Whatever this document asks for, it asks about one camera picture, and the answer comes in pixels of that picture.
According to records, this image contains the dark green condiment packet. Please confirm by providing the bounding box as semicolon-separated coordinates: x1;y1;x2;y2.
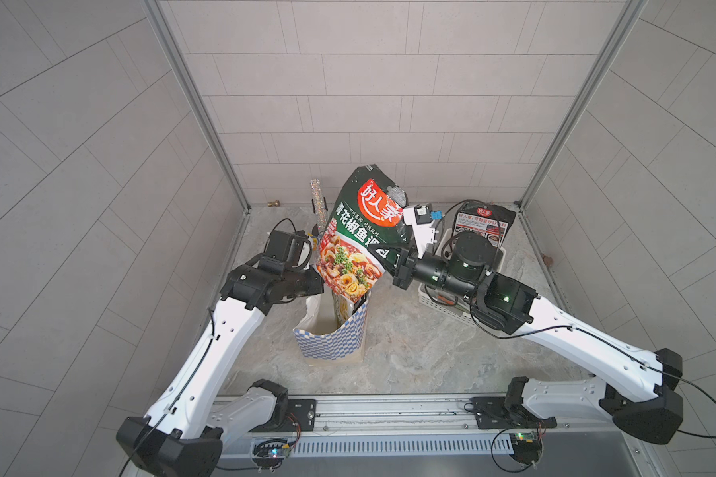
316;164;410;303

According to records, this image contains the black red condiment packet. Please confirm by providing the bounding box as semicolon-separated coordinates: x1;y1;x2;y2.
453;200;516;248

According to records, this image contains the blue checkered paper bag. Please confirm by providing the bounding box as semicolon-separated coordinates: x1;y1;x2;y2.
292;290;370;366

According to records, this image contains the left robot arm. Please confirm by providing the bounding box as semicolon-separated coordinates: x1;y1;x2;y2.
117;228;324;476

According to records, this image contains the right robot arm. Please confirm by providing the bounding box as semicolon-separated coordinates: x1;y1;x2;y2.
369;232;683;444

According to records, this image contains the white perforated plastic basket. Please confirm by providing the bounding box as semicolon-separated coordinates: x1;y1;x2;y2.
418;227;473;326

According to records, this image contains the right controller board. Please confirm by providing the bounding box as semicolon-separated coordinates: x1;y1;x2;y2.
509;431;543;466

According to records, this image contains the controller board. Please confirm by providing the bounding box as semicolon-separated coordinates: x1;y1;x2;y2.
509;431;543;466
251;438;296;471

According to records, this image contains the left controller board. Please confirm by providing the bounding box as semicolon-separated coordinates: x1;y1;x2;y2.
251;438;296;471

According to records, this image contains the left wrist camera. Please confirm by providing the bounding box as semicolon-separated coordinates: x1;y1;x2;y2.
260;230;312;272

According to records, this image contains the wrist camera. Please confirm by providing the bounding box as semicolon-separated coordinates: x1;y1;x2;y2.
260;230;312;272
403;203;444;258

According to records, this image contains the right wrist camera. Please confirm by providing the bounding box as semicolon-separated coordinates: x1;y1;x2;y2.
403;203;444;258

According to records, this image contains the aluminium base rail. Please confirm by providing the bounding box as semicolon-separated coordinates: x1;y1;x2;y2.
222;394;627;463

